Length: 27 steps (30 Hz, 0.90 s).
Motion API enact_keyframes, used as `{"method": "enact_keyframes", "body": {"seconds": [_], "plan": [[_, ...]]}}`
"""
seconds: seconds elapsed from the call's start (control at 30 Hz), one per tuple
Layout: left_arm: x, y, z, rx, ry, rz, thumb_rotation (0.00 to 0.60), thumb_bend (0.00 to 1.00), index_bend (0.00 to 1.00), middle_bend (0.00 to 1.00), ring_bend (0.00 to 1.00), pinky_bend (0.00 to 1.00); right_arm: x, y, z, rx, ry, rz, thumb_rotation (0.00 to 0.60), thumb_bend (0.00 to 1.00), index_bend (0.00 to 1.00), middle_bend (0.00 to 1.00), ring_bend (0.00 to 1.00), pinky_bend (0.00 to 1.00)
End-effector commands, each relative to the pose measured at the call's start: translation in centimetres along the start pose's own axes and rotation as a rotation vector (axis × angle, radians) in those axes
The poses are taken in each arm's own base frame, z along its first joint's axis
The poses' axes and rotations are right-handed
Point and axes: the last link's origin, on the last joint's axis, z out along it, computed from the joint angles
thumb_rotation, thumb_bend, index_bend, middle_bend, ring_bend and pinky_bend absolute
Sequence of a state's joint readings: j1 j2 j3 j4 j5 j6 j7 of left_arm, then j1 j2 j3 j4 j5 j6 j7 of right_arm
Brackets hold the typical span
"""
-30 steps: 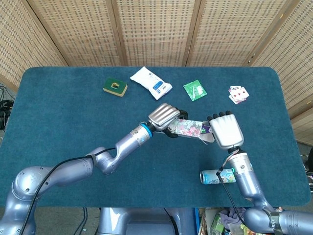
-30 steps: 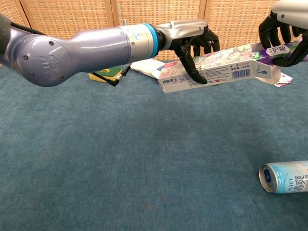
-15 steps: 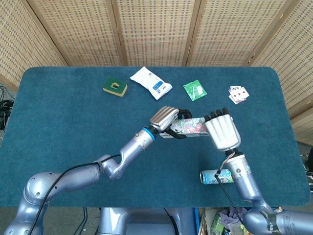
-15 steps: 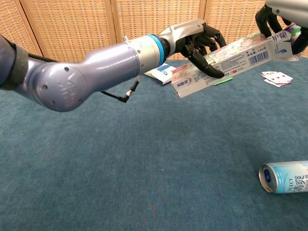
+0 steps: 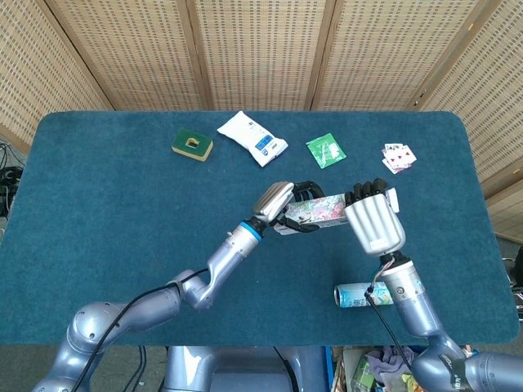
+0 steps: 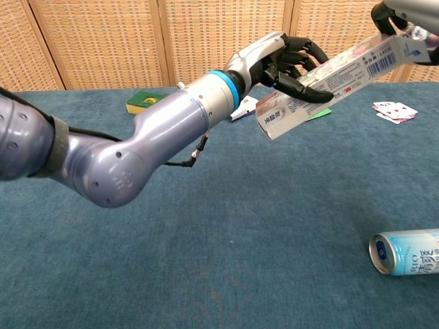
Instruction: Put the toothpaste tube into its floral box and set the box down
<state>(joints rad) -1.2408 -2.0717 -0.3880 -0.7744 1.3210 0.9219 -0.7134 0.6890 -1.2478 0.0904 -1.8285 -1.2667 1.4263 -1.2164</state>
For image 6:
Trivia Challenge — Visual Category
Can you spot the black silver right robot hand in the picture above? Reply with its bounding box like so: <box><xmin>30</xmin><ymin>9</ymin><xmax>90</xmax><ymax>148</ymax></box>
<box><xmin>370</xmin><ymin>0</ymin><xmax>439</xmax><ymax>66</ymax></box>

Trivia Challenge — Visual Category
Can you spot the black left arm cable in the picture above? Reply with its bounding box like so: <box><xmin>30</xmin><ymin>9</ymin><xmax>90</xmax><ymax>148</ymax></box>
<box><xmin>163</xmin><ymin>132</ymin><xmax>211</xmax><ymax>169</ymax></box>

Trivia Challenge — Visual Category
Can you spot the fanned playing cards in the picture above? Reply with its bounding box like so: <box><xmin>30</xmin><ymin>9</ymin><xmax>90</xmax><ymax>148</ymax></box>
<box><xmin>372</xmin><ymin>101</ymin><xmax>419</xmax><ymax>125</ymax></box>

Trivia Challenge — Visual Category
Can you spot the green yellow sponge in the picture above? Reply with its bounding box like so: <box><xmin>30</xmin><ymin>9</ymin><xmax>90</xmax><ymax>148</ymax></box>
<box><xmin>126</xmin><ymin>89</ymin><xmax>169</xmax><ymax>115</ymax></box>

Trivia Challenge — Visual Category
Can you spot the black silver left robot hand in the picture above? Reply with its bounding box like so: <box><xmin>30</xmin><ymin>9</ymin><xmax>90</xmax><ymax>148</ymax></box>
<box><xmin>224</xmin><ymin>30</ymin><xmax>335</xmax><ymax>104</ymax></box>

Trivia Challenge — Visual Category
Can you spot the light blue drink can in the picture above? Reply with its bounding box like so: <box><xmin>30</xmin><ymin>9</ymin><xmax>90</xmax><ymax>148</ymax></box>
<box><xmin>368</xmin><ymin>228</ymin><xmax>439</xmax><ymax>276</ymax></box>

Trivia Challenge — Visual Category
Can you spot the white wet wipes pack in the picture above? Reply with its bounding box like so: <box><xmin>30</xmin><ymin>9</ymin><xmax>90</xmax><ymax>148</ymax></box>
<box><xmin>228</xmin><ymin>95</ymin><xmax>259</xmax><ymax>123</ymax></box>

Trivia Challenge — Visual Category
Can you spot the floral toothpaste carton box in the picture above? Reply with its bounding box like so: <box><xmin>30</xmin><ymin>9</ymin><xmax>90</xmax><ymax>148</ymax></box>
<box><xmin>255</xmin><ymin>33</ymin><xmax>432</xmax><ymax>141</ymax></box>

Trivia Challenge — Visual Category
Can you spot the green sachet packet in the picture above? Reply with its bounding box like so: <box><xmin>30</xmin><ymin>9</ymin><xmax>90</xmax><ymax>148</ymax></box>
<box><xmin>305</xmin><ymin>108</ymin><xmax>333</xmax><ymax>123</ymax></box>

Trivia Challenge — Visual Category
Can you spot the blue felt table cover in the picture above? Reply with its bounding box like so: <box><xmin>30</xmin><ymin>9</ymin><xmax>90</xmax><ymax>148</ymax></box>
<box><xmin>0</xmin><ymin>80</ymin><xmax>439</xmax><ymax>329</ymax></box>

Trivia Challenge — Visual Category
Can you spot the bamboo screen panel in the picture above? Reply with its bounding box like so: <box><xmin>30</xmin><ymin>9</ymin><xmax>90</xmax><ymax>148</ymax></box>
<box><xmin>20</xmin><ymin>0</ymin><xmax>171</xmax><ymax>90</ymax></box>
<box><xmin>157</xmin><ymin>0</ymin><xmax>296</xmax><ymax>86</ymax></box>
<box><xmin>0</xmin><ymin>0</ymin><xmax>66</xmax><ymax>93</ymax></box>
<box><xmin>284</xmin><ymin>0</ymin><xmax>439</xmax><ymax>85</ymax></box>

